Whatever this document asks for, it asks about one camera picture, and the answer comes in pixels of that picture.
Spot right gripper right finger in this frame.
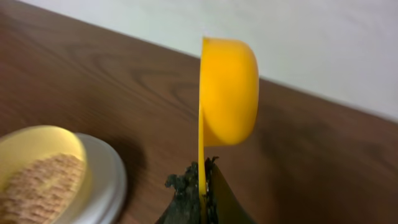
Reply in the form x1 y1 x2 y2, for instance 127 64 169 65
205 157 255 224

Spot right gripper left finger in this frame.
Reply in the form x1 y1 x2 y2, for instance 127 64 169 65
155 162 200 224

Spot yellow measuring scoop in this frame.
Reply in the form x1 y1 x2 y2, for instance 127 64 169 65
198 37 259 223

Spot white digital kitchen scale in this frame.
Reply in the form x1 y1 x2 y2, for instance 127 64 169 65
55 133 127 224

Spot soybeans in yellow bowl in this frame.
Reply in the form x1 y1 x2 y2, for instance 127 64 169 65
1 154 85 224

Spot pale yellow bowl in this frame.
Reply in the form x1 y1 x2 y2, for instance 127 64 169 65
1 126 89 223

